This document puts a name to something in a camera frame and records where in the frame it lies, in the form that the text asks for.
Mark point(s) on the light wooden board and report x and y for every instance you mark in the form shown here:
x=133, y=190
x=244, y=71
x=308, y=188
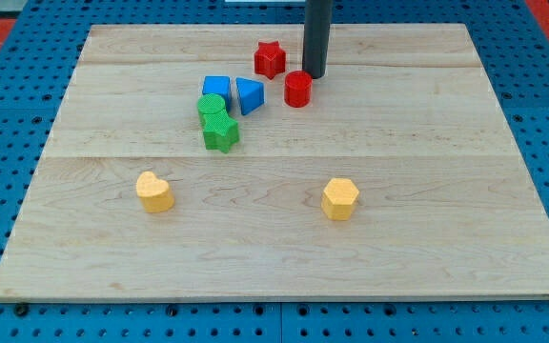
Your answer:
x=446, y=208

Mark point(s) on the blue triangle block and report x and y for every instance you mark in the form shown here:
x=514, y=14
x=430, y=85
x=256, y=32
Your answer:
x=250, y=94

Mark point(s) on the green star block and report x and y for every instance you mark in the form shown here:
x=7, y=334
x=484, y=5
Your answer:
x=220, y=132

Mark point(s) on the yellow heart block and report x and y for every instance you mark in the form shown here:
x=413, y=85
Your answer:
x=155, y=194

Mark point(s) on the yellow hexagon block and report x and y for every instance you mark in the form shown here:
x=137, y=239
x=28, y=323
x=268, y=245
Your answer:
x=339, y=199

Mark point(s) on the green cylinder block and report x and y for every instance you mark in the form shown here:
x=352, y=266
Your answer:
x=209, y=104

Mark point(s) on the blue cube block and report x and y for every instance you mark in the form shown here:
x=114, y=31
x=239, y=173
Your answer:
x=219, y=84

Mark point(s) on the red star block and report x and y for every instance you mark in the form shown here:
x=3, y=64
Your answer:
x=269, y=59

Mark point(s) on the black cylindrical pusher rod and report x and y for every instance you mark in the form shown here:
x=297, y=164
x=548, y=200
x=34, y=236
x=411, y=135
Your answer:
x=317, y=22

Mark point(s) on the red cylinder block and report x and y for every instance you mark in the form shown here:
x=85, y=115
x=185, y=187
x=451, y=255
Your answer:
x=298, y=89

